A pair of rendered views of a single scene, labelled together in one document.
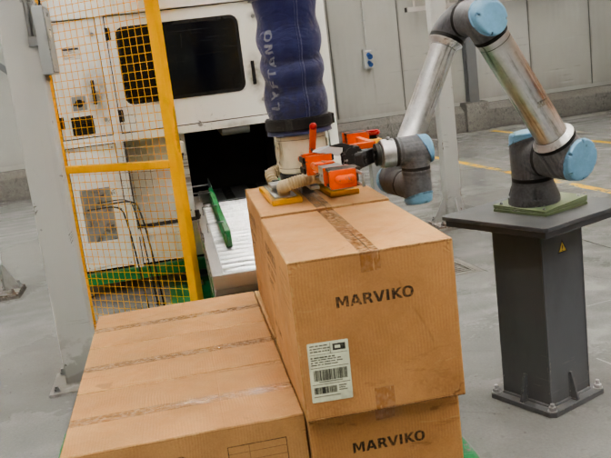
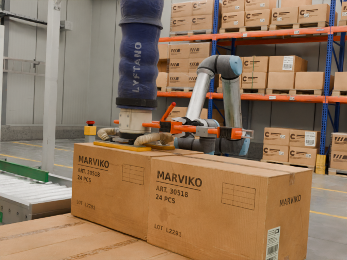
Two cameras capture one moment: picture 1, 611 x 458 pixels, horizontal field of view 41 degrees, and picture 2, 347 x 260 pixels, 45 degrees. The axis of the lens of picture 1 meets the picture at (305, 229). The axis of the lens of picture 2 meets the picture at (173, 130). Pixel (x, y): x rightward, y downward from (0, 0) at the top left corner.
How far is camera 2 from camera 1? 164 cm
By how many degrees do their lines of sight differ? 42
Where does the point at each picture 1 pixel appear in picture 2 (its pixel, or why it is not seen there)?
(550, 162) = (235, 144)
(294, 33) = (154, 48)
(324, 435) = not seen: outside the picture
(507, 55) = (237, 86)
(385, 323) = (291, 216)
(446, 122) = (51, 128)
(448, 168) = (48, 155)
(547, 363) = not seen: hidden behind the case
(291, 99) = (146, 86)
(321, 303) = (275, 204)
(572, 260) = not seen: hidden behind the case
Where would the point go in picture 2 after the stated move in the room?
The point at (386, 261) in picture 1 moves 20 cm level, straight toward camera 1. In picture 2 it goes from (296, 179) to (340, 189)
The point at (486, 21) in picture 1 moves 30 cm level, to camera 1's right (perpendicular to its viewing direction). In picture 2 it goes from (238, 67) to (268, 71)
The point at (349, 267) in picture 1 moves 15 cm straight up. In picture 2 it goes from (286, 182) to (288, 144)
